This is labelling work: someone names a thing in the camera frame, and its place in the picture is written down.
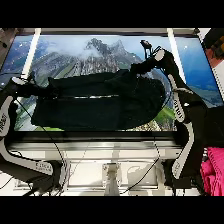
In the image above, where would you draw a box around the black garment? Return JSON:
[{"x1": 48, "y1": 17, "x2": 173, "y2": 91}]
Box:
[
  {"x1": 201, "y1": 28, "x2": 224, "y2": 51},
  {"x1": 31, "y1": 68, "x2": 168, "y2": 132}
]

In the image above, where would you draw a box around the red garment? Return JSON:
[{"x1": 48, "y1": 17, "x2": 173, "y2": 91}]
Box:
[{"x1": 207, "y1": 45, "x2": 224, "y2": 70}]

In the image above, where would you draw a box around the pink garment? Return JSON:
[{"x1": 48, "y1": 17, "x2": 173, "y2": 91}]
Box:
[{"x1": 199, "y1": 146, "x2": 224, "y2": 197}]

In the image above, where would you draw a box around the silver frame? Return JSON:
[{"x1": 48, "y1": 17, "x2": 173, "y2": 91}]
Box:
[{"x1": 0, "y1": 139, "x2": 208, "y2": 197}]

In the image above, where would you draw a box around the black cable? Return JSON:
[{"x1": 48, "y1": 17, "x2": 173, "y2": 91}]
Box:
[
  {"x1": 14, "y1": 98, "x2": 68, "y2": 194},
  {"x1": 120, "y1": 157, "x2": 161, "y2": 195}
]

